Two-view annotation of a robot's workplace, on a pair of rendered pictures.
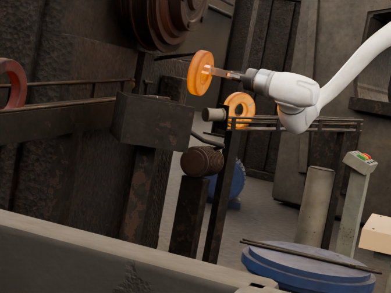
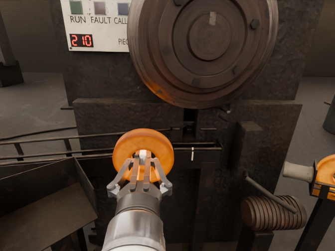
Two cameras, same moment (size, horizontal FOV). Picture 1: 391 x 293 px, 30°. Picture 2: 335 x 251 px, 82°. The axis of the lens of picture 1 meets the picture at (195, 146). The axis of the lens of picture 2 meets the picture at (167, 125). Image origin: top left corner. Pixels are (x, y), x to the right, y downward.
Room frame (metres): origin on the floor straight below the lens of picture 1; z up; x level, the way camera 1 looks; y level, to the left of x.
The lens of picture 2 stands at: (2.41, -0.38, 1.11)
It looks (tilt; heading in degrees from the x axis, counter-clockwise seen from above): 24 degrees down; 65
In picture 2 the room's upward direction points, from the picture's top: 2 degrees clockwise
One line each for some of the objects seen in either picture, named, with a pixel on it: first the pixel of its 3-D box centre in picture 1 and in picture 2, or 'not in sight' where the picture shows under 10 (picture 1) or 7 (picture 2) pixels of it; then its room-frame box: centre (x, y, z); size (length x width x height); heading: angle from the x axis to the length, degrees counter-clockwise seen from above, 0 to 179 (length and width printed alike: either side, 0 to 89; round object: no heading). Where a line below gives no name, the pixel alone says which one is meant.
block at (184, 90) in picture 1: (170, 104); (244, 149); (3.02, 0.13, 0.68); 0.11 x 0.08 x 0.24; 69
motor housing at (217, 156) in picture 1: (194, 208); (260, 244); (3.05, -0.04, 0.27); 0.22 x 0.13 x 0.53; 159
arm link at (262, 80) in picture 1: (264, 82); (135, 241); (2.45, -0.19, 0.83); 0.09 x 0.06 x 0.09; 159
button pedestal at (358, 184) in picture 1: (350, 222); not in sight; (3.16, -0.73, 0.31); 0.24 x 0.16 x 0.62; 159
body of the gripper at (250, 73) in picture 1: (244, 78); (138, 201); (2.48, -0.12, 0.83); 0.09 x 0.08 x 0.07; 69
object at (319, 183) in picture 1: (310, 225); not in sight; (3.18, -0.56, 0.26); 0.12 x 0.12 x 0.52
